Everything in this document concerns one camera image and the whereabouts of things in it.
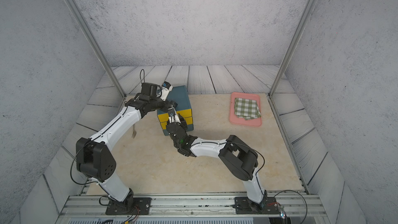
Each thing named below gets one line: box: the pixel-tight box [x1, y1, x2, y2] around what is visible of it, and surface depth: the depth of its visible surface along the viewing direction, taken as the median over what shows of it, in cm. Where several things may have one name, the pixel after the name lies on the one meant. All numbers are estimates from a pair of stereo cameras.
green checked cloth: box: [234, 97, 262, 121], surface depth 113 cm
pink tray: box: [229, 92, 262, 128], surface depth 109 cm
